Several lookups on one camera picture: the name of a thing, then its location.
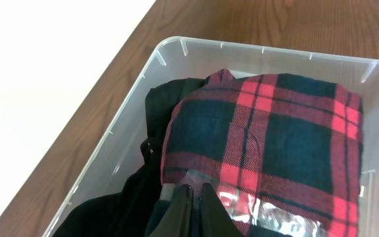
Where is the black drawstring garment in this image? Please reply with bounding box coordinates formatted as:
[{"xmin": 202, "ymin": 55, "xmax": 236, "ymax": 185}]
[{"xmin": 53, "ymin": 78, "xmax": 205, "ymax": 237}]

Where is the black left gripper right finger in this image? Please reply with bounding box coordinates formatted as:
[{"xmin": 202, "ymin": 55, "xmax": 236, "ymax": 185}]
[{"xmin": 199, "ymin": 183, "xmax": 243, "ymax": 237}]

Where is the clear plastic storage bin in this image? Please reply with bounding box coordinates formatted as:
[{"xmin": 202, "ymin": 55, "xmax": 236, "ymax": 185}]
[{"xmin": 45, "ymin": 36, "xmax": 379, "ymax": 236}]

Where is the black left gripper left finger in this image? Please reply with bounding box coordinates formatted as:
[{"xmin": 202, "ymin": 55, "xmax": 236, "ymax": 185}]
[{"xmin": 146, "ymin": 184, "xmax": 193, "ymax": 237}]

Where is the red navy plaid shirt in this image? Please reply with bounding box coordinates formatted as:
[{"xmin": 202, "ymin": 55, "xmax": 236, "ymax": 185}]
[{"xmin": 161, "ymin": 69, "xmax": 363, "ymax": 237}]

